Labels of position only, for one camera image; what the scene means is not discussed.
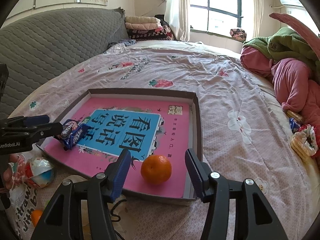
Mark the window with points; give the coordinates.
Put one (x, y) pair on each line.
(215, 16)

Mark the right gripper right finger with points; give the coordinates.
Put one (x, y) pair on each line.
(254, 216)

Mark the white curtain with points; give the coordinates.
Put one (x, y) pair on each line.
(177, 16)

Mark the floral bag on sill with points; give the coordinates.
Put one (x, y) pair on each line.
(238, 34)

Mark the pink quilt pile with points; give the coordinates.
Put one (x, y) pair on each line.
(293, 87)

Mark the air conditioner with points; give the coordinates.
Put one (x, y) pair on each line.
(292, 3)

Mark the green blanket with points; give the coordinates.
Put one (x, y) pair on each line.
(286, 43)

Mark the red blue ball snack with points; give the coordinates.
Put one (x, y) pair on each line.
(36, 172)

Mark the snack packets by quilt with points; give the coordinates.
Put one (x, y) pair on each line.
(305, 138)

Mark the pink pillow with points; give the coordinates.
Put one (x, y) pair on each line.
(305, 32)

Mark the cream mesh scrunchie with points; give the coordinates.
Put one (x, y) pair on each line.
(119, 216)

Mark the person left hand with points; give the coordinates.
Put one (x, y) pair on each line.
(7, 174)

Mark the blue oreo cookie pack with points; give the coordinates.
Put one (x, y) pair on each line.
(72, 132)

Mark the orange mandarin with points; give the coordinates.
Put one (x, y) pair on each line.
(35, 216)
(156, 169)

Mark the folded blankets stack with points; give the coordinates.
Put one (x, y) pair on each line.
(143, 28)

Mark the grey quilted headboard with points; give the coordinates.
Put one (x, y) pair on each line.
(40, 47)

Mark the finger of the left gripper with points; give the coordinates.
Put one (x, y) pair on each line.
(43, 131)
(25, 121)

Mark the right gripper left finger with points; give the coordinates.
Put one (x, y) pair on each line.
(62, 217)

